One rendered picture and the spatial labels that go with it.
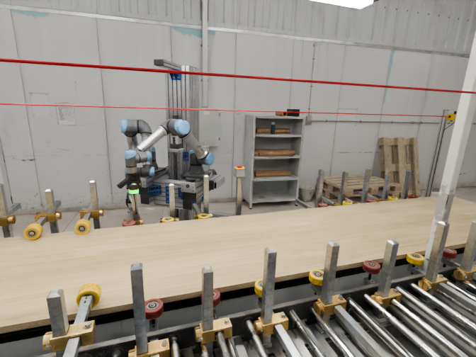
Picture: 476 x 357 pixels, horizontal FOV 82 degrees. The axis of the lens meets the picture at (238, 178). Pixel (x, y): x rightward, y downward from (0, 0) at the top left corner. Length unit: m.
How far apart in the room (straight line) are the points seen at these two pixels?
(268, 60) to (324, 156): 2.06
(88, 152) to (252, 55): 3.01
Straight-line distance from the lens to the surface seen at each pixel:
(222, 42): 4.76
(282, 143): 5.05
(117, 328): 1.37
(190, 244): 1.61
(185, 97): 2.77
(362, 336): 1.26
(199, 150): 2.38
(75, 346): 1.06
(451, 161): 1.74
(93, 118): 4.67
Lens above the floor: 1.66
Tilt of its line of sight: 15 degrees down
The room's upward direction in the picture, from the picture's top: 2 degrees clockwise
